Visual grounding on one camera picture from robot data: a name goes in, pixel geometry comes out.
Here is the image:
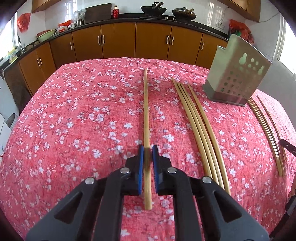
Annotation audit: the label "bamboo chopstick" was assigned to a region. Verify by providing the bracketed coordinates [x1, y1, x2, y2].
[250, 97, 286, 176]
[257, 96, 287, 162]
[188, 84, 231, 195]
[248, 99, 284, 177]
[177, 83, 224, 188]
[172, 78, 212, 178]
[144, 69, 152, 210]

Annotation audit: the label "perforated steel chopstick holder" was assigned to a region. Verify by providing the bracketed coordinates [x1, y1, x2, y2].
[203, 34, 272, 106]

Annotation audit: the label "brown lower kitchen cabinets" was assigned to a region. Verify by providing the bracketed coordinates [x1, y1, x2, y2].
[4, 21, 228, 96]

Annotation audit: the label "person's right hand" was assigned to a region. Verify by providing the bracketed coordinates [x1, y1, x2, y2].
[288, 180, 296, 198]

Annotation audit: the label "red floral tablecloth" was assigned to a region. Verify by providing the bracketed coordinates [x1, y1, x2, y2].
[1, 58, 295, 237]

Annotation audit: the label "red bags on counter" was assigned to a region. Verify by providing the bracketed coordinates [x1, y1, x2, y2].
[228, 19, 254, 45]

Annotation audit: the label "black wok right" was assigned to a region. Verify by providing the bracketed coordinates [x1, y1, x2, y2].
[172, 7, 196, 21]

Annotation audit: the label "black wok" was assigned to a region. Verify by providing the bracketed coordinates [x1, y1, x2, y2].
[172, 7, 196, 21]
[140, 2, 167, 16]

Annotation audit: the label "yellow detergent bottle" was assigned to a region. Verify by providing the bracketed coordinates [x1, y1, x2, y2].
[8, 48, 17, 64]

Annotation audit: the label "sink faucet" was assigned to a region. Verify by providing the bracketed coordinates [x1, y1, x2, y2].
[18, 36, 25, 54]

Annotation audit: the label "green basin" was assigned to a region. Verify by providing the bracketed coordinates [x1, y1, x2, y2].
[36, 29, 56, 43]

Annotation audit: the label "red white bag on counter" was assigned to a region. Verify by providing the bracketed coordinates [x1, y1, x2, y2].
[57, 20, 76, 33]

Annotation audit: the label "black countertop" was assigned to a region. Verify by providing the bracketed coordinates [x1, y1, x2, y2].
[14, 14, 228, 68]

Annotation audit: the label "black wok left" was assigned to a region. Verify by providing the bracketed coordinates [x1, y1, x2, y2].
[140, 2, 167, 16]

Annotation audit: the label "dark cutting board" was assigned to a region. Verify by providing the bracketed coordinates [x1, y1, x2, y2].
[84, 3, 112, 24]

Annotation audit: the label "red bottle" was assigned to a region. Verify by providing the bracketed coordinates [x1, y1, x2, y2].
[113, 5, 119, 19]

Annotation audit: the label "red plastic bag on wall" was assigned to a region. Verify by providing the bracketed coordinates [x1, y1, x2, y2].
[17, 13, 31, 33]

